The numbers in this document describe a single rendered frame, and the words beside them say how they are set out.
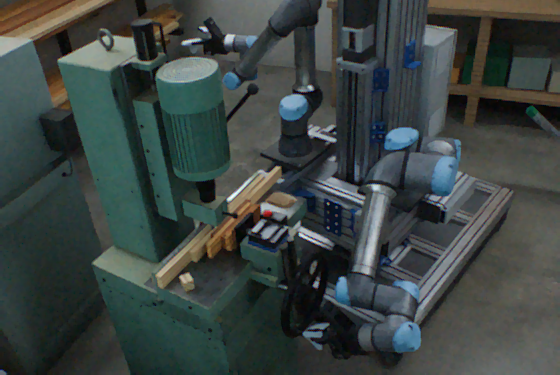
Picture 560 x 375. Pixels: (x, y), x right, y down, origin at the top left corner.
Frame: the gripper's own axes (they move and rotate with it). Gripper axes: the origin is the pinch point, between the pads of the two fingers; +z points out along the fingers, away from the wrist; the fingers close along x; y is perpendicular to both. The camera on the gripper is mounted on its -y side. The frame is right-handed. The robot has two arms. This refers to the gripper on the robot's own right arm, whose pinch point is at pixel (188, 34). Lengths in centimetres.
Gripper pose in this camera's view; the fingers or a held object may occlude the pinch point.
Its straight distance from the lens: 260.0
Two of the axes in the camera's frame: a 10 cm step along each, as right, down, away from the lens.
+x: 4.4, -6.8, 5.9
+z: -8.8, -2.1, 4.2
